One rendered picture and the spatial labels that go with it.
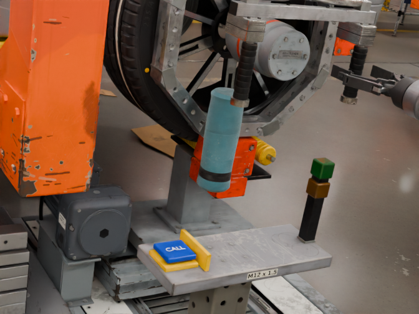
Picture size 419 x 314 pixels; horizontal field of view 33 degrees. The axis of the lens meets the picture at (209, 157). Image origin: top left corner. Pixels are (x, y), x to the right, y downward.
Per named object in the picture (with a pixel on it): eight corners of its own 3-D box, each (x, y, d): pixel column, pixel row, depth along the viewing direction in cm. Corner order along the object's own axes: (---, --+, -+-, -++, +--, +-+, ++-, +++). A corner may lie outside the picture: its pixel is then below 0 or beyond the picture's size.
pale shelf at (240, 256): (288, 233, 180) (290, 223, 179) (330, 267, 167) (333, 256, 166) (136, 256, 157) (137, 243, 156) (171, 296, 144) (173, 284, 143)
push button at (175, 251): (179, 247, 156) (181, 238, 156) (195, 263, 151) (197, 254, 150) (151, 252, 153) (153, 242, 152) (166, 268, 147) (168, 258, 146)
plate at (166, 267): (180, 249, 157) (181, 245, 157) (198, 267, 151) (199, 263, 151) (148, 253, 153) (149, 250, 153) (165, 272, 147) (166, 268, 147)
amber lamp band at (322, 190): (317, 190, 170) (320, 176, 168) (328, 198, 167) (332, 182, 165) (304, 192, 168) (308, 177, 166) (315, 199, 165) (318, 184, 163)
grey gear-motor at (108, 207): (72, 234, 232) (81, 135, 219) (125, 304, 199) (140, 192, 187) (17, 241, 222) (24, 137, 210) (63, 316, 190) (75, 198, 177)
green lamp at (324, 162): (322, 172, 168) (325, 156, 167) (332, 179, 165) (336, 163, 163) (308, 173, 166) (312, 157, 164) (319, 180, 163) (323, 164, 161)
